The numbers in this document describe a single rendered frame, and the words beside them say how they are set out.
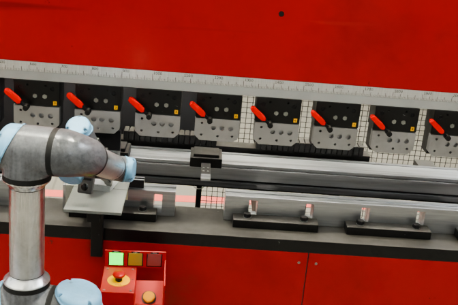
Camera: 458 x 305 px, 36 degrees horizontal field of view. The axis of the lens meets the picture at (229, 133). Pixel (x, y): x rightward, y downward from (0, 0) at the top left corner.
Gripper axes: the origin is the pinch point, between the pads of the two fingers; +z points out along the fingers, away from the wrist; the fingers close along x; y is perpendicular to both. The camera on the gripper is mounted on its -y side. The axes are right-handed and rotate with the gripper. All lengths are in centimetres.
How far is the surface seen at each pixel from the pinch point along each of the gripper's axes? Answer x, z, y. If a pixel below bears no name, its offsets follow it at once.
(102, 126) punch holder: 1.5, -10.6, 16.3
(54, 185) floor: 102, 207, 90
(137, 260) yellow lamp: -16.9, 9.2, -20.5
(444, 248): -117, 23, 6
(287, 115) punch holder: -58, -9, 31
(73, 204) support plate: 3.4, -8.8, -12.1
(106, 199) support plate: -5.0, -4.0, -6.4
